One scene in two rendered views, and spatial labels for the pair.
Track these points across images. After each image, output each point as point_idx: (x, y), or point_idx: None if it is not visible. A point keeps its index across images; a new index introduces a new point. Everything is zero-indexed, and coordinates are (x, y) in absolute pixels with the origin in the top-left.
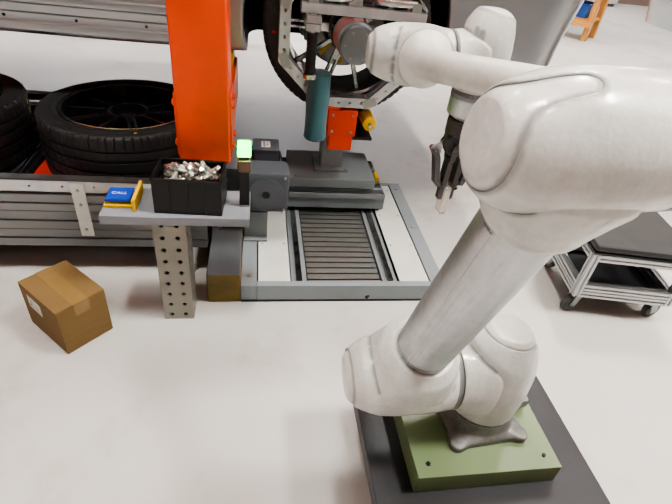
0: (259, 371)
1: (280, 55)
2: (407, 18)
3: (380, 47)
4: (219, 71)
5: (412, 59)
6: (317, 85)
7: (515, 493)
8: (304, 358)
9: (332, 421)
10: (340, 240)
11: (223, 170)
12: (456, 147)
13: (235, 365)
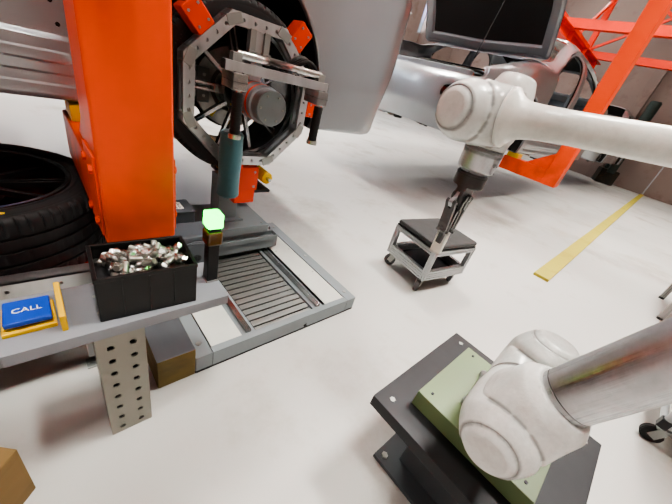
0: (258, 443)
1: (185, 114)
2: (314, 86)
3: (480, 103)
4: (162, 129)
5: (516, 117)
6: (233, 145)
7: (554, 461)
8: (289, 406)
9: (348, 457)
10: (258, 281)
11: (187, 247)
12: (467, 198)
13: (230, 450)
